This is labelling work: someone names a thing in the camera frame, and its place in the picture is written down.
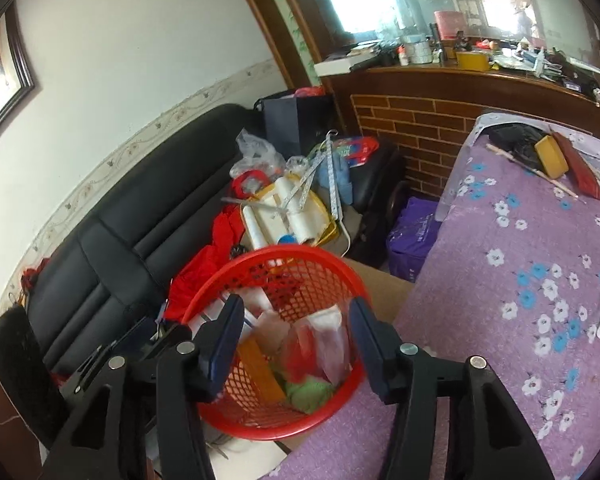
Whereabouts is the clear plastic bag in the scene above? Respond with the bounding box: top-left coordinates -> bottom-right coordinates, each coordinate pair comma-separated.
230,129 -> 288,181

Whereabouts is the white paper sheet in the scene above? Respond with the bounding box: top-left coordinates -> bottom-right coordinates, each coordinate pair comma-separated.
205,440 -> 286,480

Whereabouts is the purple bag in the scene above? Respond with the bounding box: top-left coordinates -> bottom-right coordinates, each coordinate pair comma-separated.
386,196 -> 443,283

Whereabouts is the red box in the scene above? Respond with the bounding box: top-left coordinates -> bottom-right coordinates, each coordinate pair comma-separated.
434,10 -> 468,41

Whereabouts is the framed picture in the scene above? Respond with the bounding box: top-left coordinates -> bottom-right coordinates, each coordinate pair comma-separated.
0,5 -> 36,156

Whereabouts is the wooden counter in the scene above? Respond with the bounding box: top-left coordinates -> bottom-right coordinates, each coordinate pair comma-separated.
320,55 -> 600,201

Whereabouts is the yellow box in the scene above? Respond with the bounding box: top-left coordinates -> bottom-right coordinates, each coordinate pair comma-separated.
455,50 -> 495,71

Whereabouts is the white book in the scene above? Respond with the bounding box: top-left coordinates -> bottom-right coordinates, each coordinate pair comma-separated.
314,55 -> 381,77

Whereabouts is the black plastic bag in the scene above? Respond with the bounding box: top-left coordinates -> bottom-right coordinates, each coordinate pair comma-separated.
485,124 -> 548,161

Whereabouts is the black leather sofa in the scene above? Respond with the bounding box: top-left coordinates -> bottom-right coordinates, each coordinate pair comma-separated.
0,104 -> 261,456

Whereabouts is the white sock bundle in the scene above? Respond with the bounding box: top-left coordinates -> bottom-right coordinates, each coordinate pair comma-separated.
257,310 -> 293,356

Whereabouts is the white paper roll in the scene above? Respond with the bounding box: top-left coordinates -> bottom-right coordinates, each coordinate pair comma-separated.
245,205 -> 281,261

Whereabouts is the yellow tape roll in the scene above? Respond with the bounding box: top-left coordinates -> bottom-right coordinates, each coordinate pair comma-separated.
534,135 -> 570,180

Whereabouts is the green towel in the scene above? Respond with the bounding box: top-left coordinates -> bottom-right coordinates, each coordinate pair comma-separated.
280,377 -> 336,416

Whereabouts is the dark paper shopping bag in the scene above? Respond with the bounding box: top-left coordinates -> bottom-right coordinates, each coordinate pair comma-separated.
254,91 -> 341,161

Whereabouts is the colourful toy pack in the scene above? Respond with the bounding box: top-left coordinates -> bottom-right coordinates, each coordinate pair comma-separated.
330,135 -> 381,168

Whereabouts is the blue cloth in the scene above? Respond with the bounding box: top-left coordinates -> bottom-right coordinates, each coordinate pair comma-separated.
315,147 -> 353,206

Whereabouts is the metal tin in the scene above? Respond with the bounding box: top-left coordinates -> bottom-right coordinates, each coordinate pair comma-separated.
400,35 -> 433,66

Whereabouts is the white medicine box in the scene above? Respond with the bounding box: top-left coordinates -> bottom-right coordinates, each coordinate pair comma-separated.
187,285 -> 276,341

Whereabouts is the white plastic bag red label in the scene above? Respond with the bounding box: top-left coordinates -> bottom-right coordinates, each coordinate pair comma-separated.
292,305 -> 353,386

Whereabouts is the red ring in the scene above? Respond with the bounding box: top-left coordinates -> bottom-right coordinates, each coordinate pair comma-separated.
231,170 -> 271,201

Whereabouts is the folding ruler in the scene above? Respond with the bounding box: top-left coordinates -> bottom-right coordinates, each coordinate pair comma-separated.
280,130 -> 343,221

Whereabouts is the long orange box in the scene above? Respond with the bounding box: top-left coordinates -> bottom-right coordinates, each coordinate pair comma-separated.
237,335 -> 288,403

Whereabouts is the wooden stick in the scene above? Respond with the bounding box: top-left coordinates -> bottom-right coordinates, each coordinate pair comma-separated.
486,143 -> 587,204

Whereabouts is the red pouch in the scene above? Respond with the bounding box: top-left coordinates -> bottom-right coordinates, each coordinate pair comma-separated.
550,131 -> 600,201

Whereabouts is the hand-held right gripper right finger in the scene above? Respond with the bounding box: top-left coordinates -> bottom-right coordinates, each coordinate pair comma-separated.
349,296 -> 556,480

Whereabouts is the black chair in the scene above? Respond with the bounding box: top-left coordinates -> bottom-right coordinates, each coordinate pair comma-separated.
352,140 -> 406,216

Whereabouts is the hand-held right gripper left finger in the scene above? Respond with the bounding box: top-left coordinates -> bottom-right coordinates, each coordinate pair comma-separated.
42,294 -> 246,480

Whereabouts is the red cloth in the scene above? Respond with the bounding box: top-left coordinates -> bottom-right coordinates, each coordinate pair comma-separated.
162,210 -> 248,323

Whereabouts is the red mesh basket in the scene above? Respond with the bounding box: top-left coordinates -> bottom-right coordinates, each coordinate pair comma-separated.
180,246 -> 373,442

